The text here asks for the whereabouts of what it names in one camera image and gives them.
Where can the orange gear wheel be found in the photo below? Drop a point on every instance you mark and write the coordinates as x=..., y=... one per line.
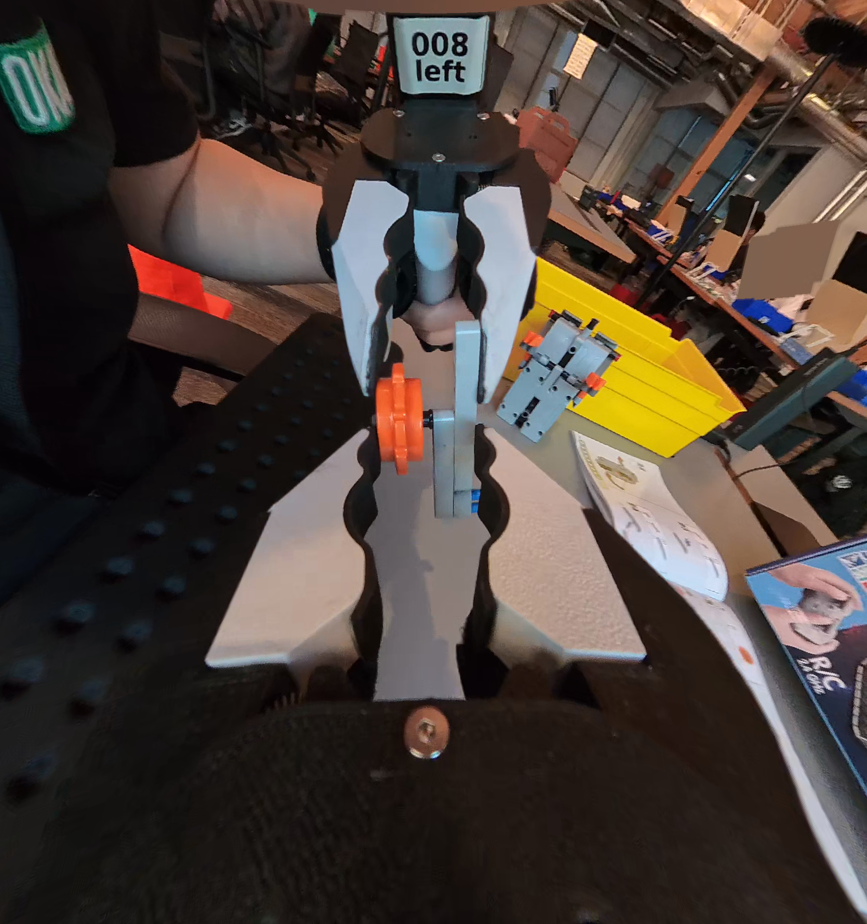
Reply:
x=394, y=419

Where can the blue robot kit box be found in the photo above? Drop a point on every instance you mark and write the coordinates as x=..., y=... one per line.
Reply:
x=837, y=635

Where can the black disc-topped pole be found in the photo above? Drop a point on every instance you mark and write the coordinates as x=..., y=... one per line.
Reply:
x=837, y=40

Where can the open instruction booklet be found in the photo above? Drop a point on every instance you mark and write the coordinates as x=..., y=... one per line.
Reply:
x=657, y=520

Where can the dark grey flat device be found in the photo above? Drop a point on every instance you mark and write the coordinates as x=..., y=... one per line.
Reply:
x=794, y=397

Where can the person's left forearm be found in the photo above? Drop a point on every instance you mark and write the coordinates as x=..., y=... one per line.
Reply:
x=238, y=216

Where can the grey robot model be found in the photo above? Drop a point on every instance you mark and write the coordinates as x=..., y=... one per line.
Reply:
x=556, y=375

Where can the yellow plastic bin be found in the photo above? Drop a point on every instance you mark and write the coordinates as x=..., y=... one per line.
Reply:
x=657, y=382

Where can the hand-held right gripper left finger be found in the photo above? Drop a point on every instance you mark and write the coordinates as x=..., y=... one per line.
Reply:
x=289, y=577

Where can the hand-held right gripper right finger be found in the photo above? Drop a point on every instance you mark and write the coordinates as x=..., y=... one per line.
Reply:
x=563, y=577

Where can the grey air duct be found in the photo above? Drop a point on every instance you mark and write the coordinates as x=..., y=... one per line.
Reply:
x=787, y=58

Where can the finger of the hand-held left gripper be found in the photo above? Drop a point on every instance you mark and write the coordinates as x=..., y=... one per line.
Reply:
x=509, y=274
x=361, y=274

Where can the grey beam assembly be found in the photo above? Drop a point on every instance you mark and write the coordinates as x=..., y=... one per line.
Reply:
x=466, y=404

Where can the person's left hand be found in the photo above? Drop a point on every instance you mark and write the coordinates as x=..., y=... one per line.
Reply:
x=430, y=325

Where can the orange traffic cone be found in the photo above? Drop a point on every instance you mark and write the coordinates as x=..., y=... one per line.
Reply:
x=174, y=281

